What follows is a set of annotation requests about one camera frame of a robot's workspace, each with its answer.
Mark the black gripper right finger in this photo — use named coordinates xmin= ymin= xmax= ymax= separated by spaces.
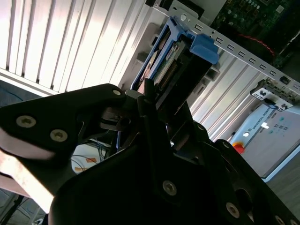
xmin=171 ymin=104 xmax=300 ymax=225

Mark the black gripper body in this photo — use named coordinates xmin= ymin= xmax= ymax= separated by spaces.
xmin=48 ymin=142 xmax=300 ymax=225

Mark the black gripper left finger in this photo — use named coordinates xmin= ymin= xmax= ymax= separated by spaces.
xmin=0 ymin=79 xmax=179 ymax=197

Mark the hard disk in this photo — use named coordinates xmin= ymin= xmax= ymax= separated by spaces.
xmin=129 ymin=15 xmax=220 ymax=112

